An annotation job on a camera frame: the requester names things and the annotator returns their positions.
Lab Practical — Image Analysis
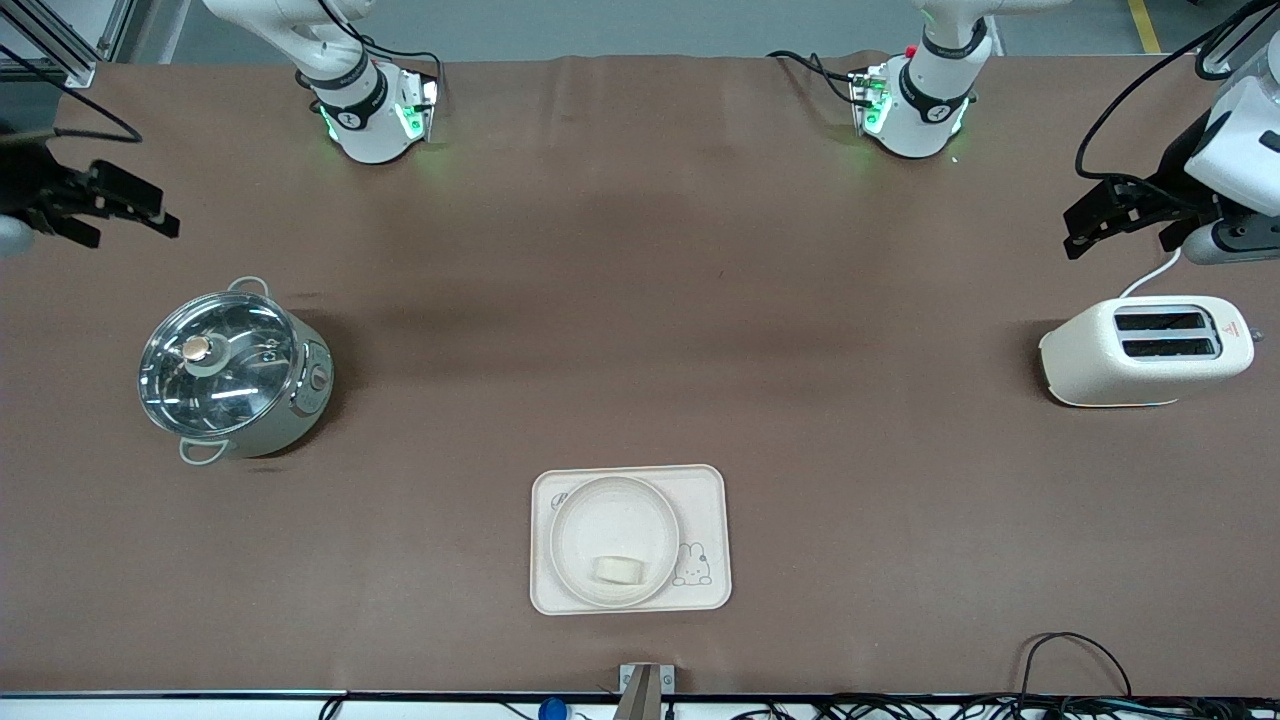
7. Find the cream round plate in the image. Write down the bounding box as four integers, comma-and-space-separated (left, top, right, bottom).
549, 476, 681, 608

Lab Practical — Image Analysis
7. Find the cream two-slot toaster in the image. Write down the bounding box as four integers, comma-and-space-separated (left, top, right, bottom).
1040, 295, 1263, 408

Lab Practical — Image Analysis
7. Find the glass pot lid with knob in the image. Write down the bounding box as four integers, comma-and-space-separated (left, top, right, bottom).
138, 292, 299, 439

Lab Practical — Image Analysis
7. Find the metal connector box green light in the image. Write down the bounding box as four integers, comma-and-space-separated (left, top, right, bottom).
850, 65, 893, 136
395, 70, 441, 143

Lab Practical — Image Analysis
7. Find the steel pot with glass lid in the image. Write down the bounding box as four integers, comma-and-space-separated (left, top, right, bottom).
138, 277, 334, 466

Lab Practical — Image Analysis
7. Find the brown table cloth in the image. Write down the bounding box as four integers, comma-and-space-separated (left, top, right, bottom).
0, 52, 1280, 697

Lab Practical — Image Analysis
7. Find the cream tray with rabbit print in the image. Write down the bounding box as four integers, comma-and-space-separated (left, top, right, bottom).
530, 464, 732, 615

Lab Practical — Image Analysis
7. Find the white toaster power cable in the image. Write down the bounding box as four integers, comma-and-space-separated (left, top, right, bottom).
1120, 248, 1183, 299

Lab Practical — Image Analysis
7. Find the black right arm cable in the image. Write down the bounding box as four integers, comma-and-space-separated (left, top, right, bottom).
0, 45, 143, 143

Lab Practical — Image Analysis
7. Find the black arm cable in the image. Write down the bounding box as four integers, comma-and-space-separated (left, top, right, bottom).
0, 45, 143, 143
1075, 0, 1280, 183

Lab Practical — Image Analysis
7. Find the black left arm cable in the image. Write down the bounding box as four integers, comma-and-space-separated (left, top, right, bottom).
1075, 0, 1280, 183

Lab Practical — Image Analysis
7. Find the aluminium frame profile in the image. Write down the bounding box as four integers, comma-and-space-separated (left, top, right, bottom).
0, 0, 136, 89

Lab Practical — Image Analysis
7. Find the black base cable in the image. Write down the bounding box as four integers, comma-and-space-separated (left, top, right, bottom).
768, 50, 863, 106

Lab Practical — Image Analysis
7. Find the black looped cable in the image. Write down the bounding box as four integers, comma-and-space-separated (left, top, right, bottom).
1020, 632, 1133, 701

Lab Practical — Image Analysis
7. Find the black cable bundle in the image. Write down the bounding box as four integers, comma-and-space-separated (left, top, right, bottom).
740, 695, 1280, 720

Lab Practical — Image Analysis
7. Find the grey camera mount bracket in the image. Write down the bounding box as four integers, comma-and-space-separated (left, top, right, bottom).
620, 663, 674, 720

